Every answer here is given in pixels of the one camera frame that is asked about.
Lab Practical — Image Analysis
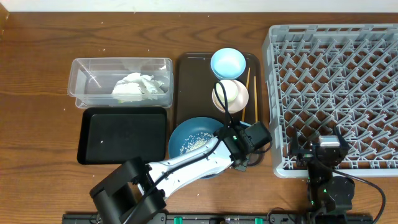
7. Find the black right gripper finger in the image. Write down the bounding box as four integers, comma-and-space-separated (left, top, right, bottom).
290, 128, 299, 153
333, 126, 349, 152

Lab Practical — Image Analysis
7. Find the rice pile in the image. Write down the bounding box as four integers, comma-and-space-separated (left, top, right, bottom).
180, 132, 213, 155

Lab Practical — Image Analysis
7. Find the dark blue plate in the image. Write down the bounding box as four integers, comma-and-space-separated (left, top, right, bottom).
167, 117, 232, 182

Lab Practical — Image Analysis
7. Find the cream white cup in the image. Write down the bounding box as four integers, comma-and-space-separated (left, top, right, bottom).
216, 80, 238, 104

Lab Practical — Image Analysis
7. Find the white napkin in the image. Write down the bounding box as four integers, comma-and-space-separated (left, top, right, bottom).
111, 72, 165, 101

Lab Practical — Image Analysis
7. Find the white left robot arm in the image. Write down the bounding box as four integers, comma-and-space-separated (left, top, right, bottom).
90, 121, 272, 223

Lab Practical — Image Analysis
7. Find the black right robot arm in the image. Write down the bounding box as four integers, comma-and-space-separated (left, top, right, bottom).
289, 127, 355, 223

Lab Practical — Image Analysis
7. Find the grey dishwasher rack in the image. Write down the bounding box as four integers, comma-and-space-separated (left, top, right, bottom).
262, 24, 397, 178

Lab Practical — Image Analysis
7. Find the wooden chopstick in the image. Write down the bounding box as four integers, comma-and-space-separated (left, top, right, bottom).
254, 76, 259, 122
241, 67, 251, 123

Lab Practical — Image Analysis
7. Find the dark brown serving tray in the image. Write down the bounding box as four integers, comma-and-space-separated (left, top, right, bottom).
173, 53, 263, 128

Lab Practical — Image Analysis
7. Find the light blue bowl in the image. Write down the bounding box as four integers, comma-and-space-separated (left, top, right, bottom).
210, 48, 246, 80

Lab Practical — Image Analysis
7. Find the black tray bin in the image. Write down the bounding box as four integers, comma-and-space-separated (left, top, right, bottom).
77, 107, 167, 165

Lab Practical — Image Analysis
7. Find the clear plastic bin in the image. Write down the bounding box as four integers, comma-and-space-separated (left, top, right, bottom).
68, 57, 174, 108

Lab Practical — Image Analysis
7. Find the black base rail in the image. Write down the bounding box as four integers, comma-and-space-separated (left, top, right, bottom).
61, 212, 374, 224

